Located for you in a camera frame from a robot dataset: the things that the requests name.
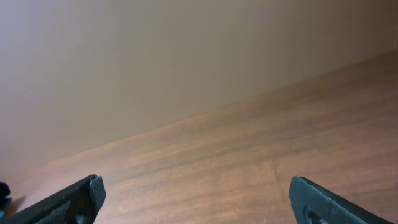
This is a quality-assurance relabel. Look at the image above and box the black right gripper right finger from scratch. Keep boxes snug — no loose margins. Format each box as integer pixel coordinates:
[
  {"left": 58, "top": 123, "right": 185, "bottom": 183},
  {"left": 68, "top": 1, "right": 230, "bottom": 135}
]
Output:
[{"left": 289, "top": 176, "right": 392, "bottom": 224}]

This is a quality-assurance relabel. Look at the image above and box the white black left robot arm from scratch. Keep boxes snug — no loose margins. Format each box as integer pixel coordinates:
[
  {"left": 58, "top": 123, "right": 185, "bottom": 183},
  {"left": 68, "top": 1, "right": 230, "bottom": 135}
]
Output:
[{"left": 0, "top": 182, "right": 12, "bottom": 218}]

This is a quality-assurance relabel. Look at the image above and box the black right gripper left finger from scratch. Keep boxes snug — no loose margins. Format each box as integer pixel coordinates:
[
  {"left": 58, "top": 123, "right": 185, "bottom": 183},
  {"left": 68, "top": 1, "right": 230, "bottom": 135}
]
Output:
[{"left": 1, "top": 174, "right": 106, "bottom": 224}]

